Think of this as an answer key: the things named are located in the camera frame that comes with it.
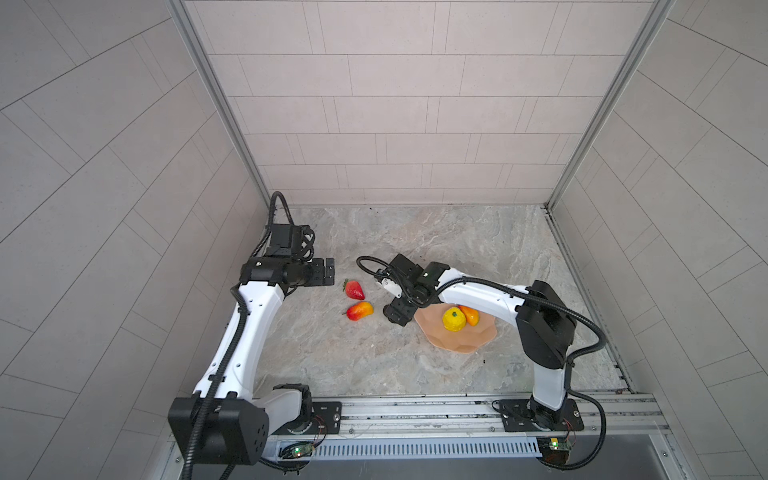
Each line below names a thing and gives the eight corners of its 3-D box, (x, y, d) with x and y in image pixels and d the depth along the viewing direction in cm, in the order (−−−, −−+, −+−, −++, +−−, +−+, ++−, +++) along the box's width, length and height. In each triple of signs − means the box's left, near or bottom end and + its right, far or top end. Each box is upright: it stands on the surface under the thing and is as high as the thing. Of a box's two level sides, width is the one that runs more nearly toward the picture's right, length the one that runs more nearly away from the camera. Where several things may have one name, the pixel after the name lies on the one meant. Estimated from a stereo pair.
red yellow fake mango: (347, 320, 89) (346, 316, 87) (348, 306, 92) (347, 302, 90) (372, 320, 89) (372, 316, 87) (373, 306, 92) (373, 302, 90)
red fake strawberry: (341, 296, 94) (339, 290, 91) (347, 284, 97) (345, 277, 94) (362, 302, 93) (361, 296, 89) (367, 290, 95) (366, 283, 92)
